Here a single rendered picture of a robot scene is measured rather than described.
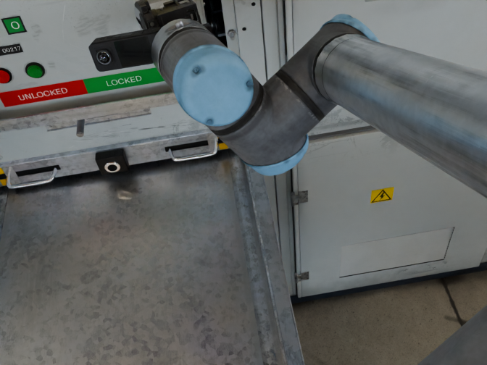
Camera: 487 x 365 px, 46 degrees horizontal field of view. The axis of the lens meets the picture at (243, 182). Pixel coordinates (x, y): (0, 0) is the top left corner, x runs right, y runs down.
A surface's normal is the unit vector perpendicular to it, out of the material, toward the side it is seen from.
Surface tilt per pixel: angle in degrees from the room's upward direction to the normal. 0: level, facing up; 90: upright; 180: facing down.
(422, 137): 89
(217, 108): 70
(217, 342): 0
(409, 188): 90
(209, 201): 0
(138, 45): 75
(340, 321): 0
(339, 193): 90
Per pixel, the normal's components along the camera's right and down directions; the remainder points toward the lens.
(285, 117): 0.07, 0.23
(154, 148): 0.14, 0.75
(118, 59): -0.11, 0.58
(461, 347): -0.69, -0.72
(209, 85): 0.30, 0.44
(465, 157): -0.98, 0.17
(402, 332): -0.09, -0.64
